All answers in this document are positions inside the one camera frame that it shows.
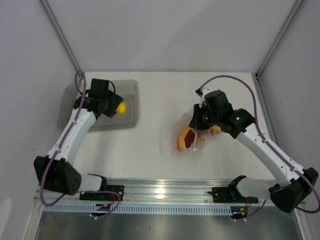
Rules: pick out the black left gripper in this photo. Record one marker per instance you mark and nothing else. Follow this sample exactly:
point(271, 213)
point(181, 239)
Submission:
point(115, 100)

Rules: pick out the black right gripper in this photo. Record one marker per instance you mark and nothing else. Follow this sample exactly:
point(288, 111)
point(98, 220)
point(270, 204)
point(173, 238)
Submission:
point(196, 123)

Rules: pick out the yellow lemon toy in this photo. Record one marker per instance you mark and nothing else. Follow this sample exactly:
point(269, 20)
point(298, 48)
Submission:
point(121, 109)
point(215, 130)

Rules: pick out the grey translucent plastic tray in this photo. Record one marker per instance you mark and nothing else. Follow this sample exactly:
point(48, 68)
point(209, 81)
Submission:
point(128, 89)

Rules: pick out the clear pink zip top bag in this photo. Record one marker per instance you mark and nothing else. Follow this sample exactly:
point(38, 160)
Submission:
point(201, 136)

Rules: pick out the red grapefruit wedge toy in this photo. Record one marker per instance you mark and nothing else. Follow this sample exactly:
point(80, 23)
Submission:
point(185, 139)

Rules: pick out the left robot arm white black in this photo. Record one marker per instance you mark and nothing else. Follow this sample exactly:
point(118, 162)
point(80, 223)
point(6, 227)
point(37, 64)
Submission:
point(55, 171)

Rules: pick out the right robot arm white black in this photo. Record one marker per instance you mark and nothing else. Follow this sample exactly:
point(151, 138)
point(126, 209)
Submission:
point(291, 184)

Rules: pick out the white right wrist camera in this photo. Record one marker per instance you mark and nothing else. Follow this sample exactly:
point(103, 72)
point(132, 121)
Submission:
point(202, 92)

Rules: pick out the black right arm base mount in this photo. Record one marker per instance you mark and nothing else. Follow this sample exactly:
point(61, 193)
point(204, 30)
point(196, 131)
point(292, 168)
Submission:
point(227, 195)

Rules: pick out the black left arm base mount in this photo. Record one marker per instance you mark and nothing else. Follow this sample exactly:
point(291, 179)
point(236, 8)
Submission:
point(105, 193)

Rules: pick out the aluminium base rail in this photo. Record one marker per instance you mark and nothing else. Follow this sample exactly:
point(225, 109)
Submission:
point(150, 191)

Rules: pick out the left aluminium frame post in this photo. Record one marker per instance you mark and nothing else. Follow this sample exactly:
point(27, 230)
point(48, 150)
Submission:
point(59, 33)

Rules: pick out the aluminium frame post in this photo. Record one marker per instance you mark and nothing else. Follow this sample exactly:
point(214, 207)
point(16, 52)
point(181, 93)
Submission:
point(280, 36)
point(59, 33)

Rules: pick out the grey slotted cable duct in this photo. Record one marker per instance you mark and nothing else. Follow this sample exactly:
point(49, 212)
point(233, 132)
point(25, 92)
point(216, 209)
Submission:
point(126, 208)

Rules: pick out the right aluminium frame post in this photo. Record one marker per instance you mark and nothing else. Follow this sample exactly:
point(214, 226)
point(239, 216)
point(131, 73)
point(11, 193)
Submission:
point(280, 36)

